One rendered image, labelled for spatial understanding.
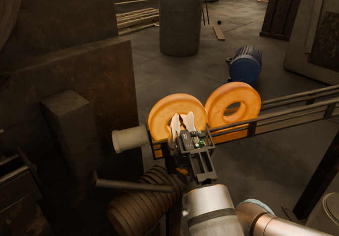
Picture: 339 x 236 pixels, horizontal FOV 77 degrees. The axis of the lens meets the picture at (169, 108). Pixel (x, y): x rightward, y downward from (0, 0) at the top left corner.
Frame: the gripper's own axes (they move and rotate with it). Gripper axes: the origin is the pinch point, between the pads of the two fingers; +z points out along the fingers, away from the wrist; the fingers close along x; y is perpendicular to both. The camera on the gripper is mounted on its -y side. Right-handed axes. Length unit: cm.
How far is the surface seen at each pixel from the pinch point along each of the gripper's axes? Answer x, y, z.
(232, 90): -13.2, 7.0, 0.7
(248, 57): -102, -77, 110
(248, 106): -18.8, 1.8, -1.0
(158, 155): 6.1, -8.8, -5.8
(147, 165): 6, -84, 24
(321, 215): -34.9, -15.7, -27.6
